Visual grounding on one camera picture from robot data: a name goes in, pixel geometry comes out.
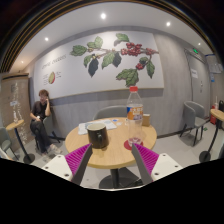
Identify coffee plant wall mural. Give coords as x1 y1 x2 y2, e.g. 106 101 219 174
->
32 30 166 101

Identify person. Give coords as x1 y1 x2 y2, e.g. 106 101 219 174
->
28 88 63 156

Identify red fire extinguisher cabinet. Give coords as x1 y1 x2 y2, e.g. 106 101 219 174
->
209 102 220 125

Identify wooden wall panel with writing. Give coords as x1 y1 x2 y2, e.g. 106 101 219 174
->
0 72 35 148

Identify grey door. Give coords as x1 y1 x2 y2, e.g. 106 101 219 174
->
184 47 212 118

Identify small wooden box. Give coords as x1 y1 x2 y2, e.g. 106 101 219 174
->
141 113 152 128

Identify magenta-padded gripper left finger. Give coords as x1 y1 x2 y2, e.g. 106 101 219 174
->
41 142 94 186

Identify flat round red coaster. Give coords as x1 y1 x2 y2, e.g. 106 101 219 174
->
123 138 145 152

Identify clear red-capped water bottle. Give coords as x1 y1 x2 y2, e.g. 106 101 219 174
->
126 85 145 148

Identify black table pedestal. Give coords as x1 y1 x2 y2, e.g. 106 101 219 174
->
98 167 145 190

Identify round ceiling lights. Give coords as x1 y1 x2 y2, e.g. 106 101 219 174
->
19 12 203 64

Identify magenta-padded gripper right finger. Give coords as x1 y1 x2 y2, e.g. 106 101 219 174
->
130 142 184 186

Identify white wall notice board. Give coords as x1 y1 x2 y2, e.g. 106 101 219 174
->
206 54 224 75

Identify dark brown mug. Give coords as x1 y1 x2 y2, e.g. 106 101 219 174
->
86 122 111 150

